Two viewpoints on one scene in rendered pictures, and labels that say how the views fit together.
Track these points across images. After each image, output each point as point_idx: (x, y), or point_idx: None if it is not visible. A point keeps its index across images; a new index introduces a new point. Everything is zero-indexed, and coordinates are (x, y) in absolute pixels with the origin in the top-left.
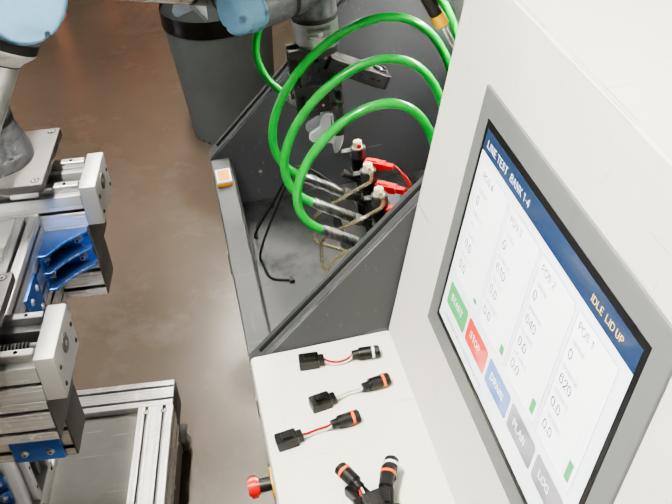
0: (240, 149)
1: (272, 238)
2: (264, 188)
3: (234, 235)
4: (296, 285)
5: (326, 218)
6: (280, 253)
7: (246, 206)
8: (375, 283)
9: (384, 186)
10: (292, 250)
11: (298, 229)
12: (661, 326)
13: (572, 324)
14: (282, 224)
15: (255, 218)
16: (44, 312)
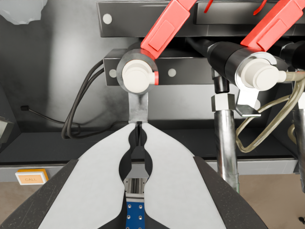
0: None
1: (79, 112)
2: (4, 115)
3: (135, 172)
4: (149, 103)
5: (51, 61)
6: (102, 109)
7: (26, 126)
8: None
9: (281, 35)
10: (100, 99)
11: (67, 90)
12: None
13: None
14: (57, 102)
15: (46, 121)
16: (128, 225)
